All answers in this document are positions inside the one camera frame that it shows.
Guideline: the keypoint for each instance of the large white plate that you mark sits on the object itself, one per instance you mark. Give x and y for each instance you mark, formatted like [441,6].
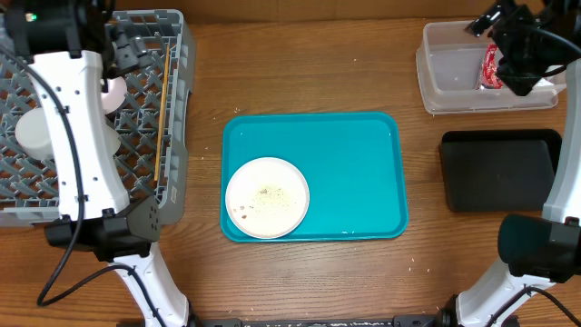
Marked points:
[267,198]

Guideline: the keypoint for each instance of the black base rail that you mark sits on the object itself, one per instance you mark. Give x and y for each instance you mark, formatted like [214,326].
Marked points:
[398,321]

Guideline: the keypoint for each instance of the black plastic tray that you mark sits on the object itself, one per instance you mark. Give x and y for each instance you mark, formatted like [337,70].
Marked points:
[499,170]

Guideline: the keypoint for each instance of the red sauce packet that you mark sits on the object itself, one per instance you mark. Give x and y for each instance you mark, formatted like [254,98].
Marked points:
[487,73]

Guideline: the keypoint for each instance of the teal serving tray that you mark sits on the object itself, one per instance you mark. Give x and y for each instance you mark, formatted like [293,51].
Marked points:
[352,164]

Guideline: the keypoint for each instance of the grey plastic dish rack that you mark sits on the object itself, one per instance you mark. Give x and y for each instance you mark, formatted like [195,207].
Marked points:
[29,187]

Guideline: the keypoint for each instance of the white cup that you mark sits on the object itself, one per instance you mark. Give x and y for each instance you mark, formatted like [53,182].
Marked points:
[113,142]

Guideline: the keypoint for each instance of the clear plastic waste bin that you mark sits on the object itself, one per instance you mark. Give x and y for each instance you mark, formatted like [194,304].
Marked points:
[448,61]

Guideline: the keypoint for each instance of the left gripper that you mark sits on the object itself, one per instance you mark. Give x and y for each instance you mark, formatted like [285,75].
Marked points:
[136,54]

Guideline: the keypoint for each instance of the small white bowl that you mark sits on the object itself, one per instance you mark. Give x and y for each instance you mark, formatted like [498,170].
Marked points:
[114,98]

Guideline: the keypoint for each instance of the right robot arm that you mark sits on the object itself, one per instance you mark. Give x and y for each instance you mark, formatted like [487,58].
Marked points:
[535,253]

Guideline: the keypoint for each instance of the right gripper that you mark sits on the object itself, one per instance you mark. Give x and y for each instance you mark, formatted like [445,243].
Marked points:
[501,29]

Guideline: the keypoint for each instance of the grey metal bowl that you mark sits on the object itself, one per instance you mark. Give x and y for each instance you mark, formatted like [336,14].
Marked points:
[32,134]

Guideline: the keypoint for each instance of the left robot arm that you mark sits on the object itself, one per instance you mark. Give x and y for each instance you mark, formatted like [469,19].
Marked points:
[71,50]

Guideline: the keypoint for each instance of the wooden chopstick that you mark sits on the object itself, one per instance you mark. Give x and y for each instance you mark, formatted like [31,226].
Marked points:
[161,120]

